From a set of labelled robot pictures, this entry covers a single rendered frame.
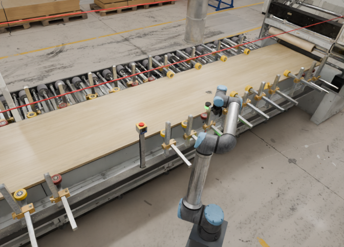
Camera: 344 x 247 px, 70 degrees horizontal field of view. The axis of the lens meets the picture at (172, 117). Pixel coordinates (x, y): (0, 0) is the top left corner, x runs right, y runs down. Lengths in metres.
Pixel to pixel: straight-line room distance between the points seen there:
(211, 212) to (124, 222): 1.19
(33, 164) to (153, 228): 1.34
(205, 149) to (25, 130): 1.71
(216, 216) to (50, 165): 1.36
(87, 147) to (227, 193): 1.71
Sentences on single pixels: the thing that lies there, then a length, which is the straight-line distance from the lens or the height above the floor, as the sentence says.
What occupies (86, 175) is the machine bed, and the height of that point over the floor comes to 0.67.
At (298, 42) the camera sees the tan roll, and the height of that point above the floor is 1.06.
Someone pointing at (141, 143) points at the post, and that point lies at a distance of 2.07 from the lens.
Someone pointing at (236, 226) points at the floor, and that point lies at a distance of 2.94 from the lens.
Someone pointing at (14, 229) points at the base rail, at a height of 0.70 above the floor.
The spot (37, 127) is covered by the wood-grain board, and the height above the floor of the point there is 0.90.
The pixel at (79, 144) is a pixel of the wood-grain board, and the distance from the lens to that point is 2.33.
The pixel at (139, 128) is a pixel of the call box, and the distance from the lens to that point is 1.93.
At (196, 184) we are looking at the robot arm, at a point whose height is 1.08.
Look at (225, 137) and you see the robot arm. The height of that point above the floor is 1.42.
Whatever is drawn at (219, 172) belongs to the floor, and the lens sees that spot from 3.27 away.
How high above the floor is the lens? 2.54
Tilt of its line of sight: 41 degrees down
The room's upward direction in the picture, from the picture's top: 4 degrees clockwise
